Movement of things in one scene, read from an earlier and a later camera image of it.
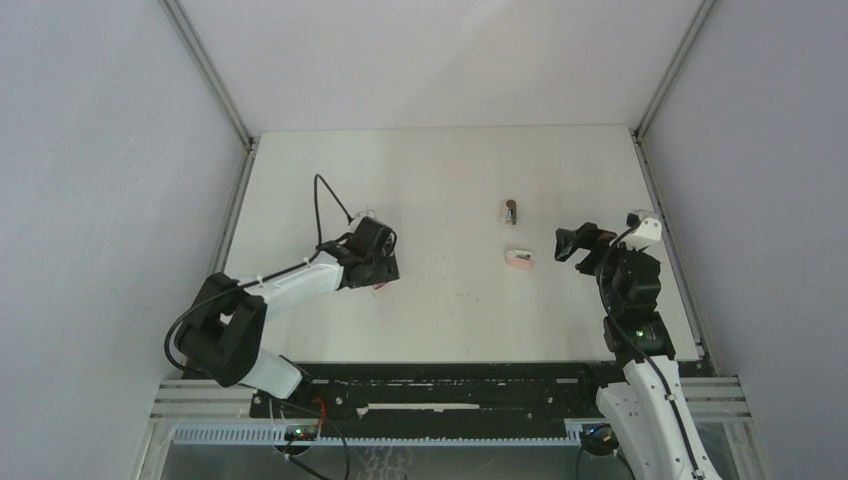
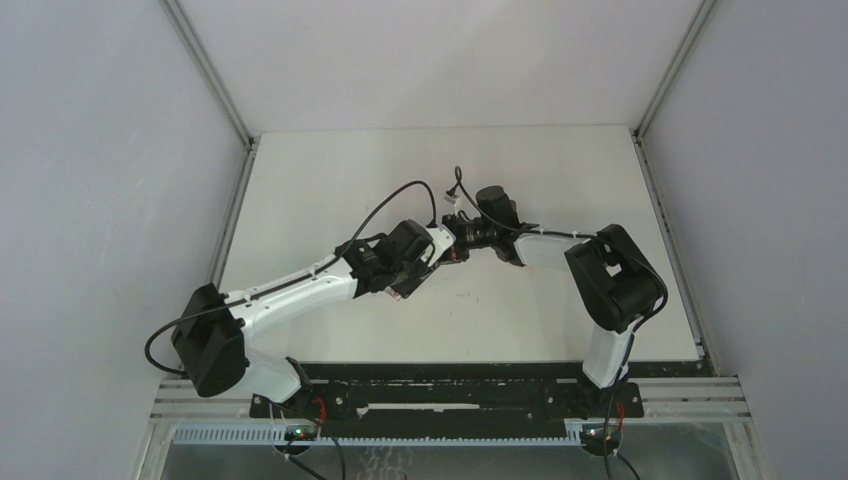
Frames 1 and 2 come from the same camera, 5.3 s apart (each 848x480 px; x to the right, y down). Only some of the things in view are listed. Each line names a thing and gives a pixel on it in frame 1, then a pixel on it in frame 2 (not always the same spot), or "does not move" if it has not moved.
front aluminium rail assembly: x=217 y=413 does not move
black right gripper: x=587 y=236 → x=457 y=251
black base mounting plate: x=441 y=394 does not move
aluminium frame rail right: x=686 y=290 does not move
